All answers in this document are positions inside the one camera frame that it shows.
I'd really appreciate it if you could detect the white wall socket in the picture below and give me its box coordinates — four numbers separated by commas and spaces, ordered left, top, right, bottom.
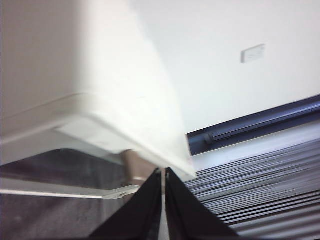
240, 44, 266, 64

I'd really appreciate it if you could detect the grey slatted panel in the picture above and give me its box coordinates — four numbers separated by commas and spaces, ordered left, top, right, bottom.
183, 138, 320, 240

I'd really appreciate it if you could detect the cream Toshiba toaster oven body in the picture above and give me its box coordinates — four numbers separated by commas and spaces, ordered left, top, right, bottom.
0, 0, 197, 180

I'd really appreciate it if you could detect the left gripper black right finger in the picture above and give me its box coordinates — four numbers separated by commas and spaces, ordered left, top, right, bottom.
164, 166, 240, 240

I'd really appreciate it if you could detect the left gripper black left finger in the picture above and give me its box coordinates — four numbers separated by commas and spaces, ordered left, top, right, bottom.
88, 167, 163, 240

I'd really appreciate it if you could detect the dark blue metal rail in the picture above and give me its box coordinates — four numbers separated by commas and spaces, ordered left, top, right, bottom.
186, 94, 320, 157

